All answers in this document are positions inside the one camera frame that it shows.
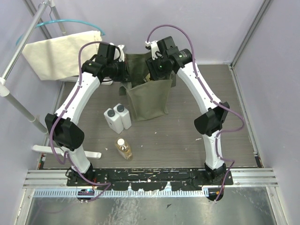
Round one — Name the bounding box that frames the olive green canvas bag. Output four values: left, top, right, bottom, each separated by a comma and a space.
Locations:
119, 52, 176, 121

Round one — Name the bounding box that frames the white square bottle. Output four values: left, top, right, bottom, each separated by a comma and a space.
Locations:
104, 108, 124, 134
113, 104, 132, 130

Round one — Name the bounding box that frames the amber liquid bottle white cap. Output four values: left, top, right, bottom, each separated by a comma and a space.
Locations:
115, 138, 133, 160

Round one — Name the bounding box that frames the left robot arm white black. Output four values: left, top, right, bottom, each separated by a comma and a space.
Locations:
45, 41, 126, 186

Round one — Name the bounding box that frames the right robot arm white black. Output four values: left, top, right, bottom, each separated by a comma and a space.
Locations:
145, 36, 229, 185

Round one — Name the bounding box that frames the cream canvas cloth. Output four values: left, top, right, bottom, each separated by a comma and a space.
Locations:
22, 30, 102, 81

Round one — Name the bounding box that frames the teal clothes hanger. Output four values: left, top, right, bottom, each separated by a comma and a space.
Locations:
15, 19, 106, 46

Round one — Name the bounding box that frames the metal clothes rack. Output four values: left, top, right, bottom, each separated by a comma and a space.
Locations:
0, 0, 103, 160

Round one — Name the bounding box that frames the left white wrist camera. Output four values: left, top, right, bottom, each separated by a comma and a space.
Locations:
108, 43, 125, 63

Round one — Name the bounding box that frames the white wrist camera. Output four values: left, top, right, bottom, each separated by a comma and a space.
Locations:
108, 43, 125, 63
145, 40, 162, 60

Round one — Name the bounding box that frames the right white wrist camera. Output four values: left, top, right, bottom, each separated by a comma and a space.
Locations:
145, 40, 162, 60

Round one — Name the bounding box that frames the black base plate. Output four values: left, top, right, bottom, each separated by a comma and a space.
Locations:
67, 167, 233, 191

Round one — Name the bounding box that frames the grey slotted cable duct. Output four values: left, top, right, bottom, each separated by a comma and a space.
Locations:
33, 187, 209, 198

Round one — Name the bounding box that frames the aluminium rail front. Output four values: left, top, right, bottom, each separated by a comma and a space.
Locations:
23, 168, 278, 191

